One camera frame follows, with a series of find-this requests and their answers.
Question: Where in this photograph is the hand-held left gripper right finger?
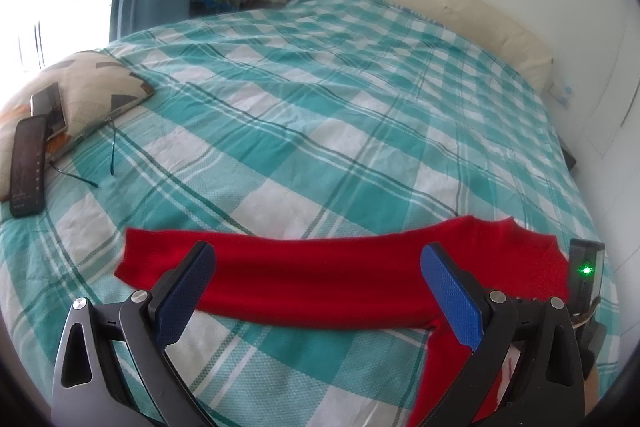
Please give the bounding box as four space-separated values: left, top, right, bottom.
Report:
420 242 586 427

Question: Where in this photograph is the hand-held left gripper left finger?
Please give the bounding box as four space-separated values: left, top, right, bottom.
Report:
51 241 217 427

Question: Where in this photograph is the red knit sweater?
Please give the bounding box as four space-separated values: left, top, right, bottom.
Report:
114 214 571 427

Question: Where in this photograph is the person's right forearm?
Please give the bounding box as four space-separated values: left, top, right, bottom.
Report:
582 369 601 418

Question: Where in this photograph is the dark wooden nightstand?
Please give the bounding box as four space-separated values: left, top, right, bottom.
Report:
557 139 578 170

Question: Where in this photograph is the white wardrobe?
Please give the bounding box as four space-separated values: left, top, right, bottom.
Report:
570 0 640 308

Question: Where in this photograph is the dark remote control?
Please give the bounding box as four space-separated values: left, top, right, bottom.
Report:
10 116 49 219

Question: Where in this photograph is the teal plaid bed blanket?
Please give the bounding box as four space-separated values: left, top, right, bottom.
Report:
0 0 608 427

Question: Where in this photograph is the beige patterned pillow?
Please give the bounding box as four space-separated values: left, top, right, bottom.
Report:
0 51 156 202

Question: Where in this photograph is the smartphone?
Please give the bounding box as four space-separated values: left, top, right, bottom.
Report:
30 82 68 135

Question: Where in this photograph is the cream padded headboard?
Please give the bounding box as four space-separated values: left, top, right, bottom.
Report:
317 0 553 90

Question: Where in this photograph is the thin dark cable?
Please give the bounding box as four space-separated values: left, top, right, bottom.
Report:
47 117 118 188

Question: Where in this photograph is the dark wardrobe handle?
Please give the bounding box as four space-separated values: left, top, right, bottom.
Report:
620 82 636 128

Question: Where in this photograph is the white wall socket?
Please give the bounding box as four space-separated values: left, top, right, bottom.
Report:
550 79 573 108

